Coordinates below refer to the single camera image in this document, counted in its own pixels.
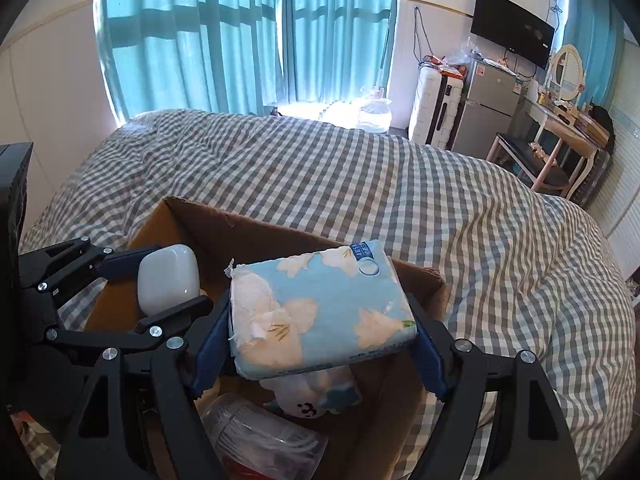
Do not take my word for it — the grey checkered blanket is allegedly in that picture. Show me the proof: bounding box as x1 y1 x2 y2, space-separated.
17 109 638 480

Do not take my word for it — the black cushioned stool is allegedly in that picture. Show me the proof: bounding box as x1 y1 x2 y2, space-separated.
486 132 571 196

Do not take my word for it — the wooden box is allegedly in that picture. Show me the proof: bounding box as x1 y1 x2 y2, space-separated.
575 112 612 143

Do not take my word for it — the black wall cable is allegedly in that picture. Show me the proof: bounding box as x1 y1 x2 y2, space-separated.
412 6 436 68

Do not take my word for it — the white louvred wardrobe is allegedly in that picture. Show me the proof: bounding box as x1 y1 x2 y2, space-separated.
585 110 640 281

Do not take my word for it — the black bag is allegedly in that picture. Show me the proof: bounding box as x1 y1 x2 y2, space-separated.
587 104 617 153

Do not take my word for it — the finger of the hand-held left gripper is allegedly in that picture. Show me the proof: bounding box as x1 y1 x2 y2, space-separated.
44 295 214 356
19 236 163 306

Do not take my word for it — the white suitcase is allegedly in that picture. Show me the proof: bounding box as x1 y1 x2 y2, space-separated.
409 66 468 148

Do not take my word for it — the white earbuds case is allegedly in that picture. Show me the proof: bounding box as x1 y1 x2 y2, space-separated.
137 243 202 317

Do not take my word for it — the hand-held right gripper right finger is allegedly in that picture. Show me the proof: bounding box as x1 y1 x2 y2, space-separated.
406 294 583 480

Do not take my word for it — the small silver fridge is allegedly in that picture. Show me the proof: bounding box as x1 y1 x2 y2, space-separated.
452 57 526 153

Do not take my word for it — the wide teal curtain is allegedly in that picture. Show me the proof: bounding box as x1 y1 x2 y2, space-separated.
95 0 288 121

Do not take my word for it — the clear water jug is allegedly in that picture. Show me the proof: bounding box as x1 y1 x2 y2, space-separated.
357 86 393 133

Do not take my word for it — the floral blue tissue pack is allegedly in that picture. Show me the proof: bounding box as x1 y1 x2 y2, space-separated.
227 240 420 381

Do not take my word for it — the white vanity table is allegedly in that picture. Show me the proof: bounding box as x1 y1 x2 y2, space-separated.
522 95 608 201

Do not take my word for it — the clear plastic bag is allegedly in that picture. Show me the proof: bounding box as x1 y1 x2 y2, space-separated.
445 35 481 68

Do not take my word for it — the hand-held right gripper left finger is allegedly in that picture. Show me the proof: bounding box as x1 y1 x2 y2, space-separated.
54 299 234 480

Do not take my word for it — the clear plastic swab container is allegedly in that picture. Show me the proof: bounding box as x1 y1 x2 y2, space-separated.
200 392 328 480

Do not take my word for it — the black wall television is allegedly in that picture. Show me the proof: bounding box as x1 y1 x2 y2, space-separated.
471 0 556 71

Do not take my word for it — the blue and white plush toy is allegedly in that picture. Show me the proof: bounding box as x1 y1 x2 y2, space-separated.
259 364 363 420

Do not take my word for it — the narrow teal curtain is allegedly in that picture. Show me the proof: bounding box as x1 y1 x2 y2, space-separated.
562 0 626 106

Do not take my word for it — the oval white vanity mirror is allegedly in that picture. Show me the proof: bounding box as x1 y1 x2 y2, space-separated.
547 44 586 103

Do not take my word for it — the brown cardboard box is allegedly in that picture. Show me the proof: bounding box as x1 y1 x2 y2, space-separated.
82 196 448 480

